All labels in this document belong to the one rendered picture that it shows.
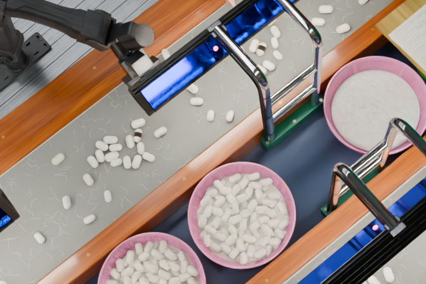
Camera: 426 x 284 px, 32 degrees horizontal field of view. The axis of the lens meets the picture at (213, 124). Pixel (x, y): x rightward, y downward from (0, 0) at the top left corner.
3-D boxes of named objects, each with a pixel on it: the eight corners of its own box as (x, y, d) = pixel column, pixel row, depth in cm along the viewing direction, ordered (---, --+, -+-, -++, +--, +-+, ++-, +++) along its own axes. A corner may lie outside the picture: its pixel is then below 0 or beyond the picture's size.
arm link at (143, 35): (158, 22, 180) (118, 0, 173) (149, 54, 178) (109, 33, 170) (130, 31, 189) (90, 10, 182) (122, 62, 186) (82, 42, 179)
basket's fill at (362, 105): (312, 111, 199) (313, 103, 194) (376, 60, 202) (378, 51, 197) (370, 174, 192) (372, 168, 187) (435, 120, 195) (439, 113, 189)
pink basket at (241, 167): (173, 241, 193) (167, 234, 184) (225, 153, 199) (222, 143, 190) (264, 293, 186) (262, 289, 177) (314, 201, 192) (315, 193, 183)
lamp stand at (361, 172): (319, 212, 191) (325, 165, 149) (379, 163, 194) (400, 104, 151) (370, 270, 185) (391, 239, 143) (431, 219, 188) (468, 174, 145)
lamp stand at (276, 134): (222, 100, 204) (202, 28, 162) (279, 56, 206) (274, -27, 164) (267, 151, 198) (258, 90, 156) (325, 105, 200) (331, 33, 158)
